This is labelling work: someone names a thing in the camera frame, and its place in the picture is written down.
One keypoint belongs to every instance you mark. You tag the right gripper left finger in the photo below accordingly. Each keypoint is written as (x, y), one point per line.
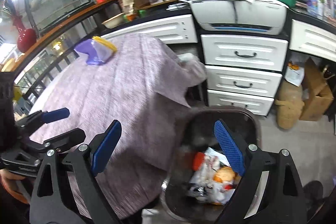
(52, 200)

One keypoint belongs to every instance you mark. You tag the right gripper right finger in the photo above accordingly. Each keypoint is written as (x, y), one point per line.
(269, 191)

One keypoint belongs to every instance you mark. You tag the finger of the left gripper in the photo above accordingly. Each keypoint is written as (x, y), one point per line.
(56, 115)

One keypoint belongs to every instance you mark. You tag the purple yellow snack bag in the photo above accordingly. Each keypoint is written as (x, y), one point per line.
(97, 50)

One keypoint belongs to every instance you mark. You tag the white plastic bag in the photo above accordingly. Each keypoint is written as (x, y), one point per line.
(203, 188)

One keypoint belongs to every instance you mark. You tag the dark brown trash bin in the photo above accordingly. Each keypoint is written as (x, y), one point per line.
(197, 136)

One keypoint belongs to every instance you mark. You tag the left hand orange sleeve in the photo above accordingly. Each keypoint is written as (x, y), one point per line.
(9, 182)

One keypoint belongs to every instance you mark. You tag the orange fruit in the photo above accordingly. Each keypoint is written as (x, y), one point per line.
(225, 174)

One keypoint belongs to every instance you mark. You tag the black wooden railing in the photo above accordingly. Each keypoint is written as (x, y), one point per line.
(54, 51)

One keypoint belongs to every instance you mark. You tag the red ceramic vase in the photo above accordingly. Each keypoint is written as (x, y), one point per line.
(27, 36)

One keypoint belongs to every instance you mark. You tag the burlap sack on floor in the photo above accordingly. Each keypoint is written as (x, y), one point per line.
(289, 105)

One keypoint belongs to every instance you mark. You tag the purple woven tablecloth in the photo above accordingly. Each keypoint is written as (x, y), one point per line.
(143, 86)

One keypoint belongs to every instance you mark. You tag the brown cardboard box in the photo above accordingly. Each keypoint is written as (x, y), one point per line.
(319, 95)

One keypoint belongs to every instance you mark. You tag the cream bowl on counter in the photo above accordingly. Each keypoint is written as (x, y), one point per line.
(114, 21)

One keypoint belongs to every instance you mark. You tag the white drawer cabinet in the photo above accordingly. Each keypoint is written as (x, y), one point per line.
(244, 70)

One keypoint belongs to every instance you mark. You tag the white printer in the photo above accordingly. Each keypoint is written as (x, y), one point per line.
(259, 17)

